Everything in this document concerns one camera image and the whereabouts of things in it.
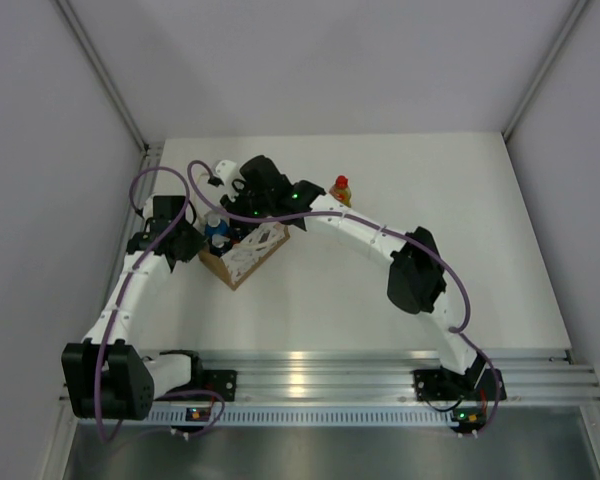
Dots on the yellow bottle red cap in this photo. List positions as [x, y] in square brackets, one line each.
[341, 191]

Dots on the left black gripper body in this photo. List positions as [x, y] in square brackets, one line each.
[193, 240]

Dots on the aluminium mounting rail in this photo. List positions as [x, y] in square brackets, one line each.
[532, 377]

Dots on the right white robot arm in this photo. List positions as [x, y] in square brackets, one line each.
[420, 283]

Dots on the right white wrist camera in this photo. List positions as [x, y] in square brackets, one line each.
[223, 173]

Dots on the slotted cable duct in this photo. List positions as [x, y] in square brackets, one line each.
[261, 416]

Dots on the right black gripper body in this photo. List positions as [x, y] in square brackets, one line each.
[247, 205]

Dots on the large orange blue pump bottle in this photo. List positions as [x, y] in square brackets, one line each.
[215, 225]

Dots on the jute canvas bag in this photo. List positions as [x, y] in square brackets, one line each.
[252, 246]

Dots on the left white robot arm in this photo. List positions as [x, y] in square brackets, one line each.
[105, 372]

